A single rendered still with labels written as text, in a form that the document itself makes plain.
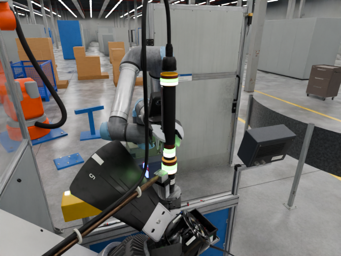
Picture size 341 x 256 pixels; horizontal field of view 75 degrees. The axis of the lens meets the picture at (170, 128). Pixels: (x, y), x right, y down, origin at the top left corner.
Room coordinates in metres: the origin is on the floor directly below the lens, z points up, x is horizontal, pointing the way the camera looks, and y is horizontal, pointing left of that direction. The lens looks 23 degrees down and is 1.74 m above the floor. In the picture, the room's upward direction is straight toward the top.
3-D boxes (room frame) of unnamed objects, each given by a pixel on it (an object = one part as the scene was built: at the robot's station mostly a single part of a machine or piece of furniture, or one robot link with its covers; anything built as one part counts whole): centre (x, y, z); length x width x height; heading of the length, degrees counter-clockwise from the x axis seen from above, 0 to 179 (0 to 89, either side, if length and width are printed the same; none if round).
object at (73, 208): (0.80, 0.40, 1.02); 0.16 x 0.10 x 0.11; 109
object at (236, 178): (1.07, -0.38, 0.96); 0.03 x 0.03 x 0.20; 19
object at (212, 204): (0.93, 0.03, 0.82); 0.90 x 0.04 x 0.08; 109
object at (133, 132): (0.81, 0.11, 1.37); 0.11 x 0.08 x 0.11; 84
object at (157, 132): (0.55, 0.03, 1.47); 0.09 x 0.03 x 0.06; 9
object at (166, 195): (0.55, 0.01, 1.33); 0.09 x 0.07 x 0.10; 144
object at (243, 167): (1.10, -0.48, 1.04); 0.24 x 0.03 x 0.03; 109
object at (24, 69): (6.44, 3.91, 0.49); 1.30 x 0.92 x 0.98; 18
